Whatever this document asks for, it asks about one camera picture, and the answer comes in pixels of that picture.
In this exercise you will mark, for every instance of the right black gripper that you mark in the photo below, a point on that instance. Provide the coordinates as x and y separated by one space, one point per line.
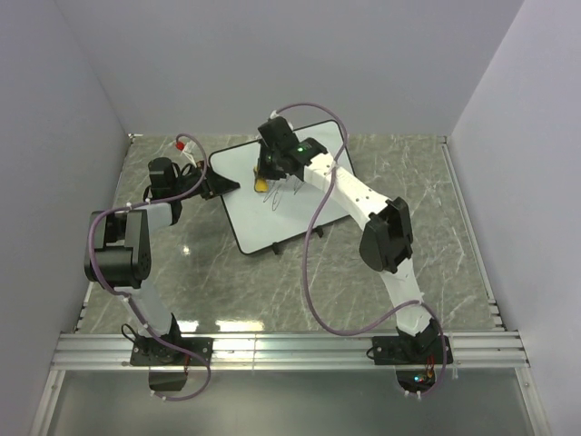
262 171

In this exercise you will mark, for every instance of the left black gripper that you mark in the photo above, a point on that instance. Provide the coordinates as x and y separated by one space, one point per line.
214 184

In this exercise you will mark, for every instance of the yellow bone-shaped eraser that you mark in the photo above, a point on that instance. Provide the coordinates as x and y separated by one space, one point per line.
260 184

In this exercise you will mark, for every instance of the white whiteboard black frame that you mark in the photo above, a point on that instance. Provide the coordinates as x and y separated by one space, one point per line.
259 220

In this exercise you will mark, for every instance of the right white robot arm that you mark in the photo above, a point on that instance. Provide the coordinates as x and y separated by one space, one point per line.
386 241

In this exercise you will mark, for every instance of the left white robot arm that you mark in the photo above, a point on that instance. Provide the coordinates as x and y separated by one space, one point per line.
118 251

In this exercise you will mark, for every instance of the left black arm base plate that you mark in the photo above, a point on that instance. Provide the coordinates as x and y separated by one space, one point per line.
190 352

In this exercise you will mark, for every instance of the aluminium mounting rail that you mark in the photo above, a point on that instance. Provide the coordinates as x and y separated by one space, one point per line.
288 352

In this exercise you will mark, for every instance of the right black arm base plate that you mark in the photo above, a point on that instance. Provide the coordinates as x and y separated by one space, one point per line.
397 350

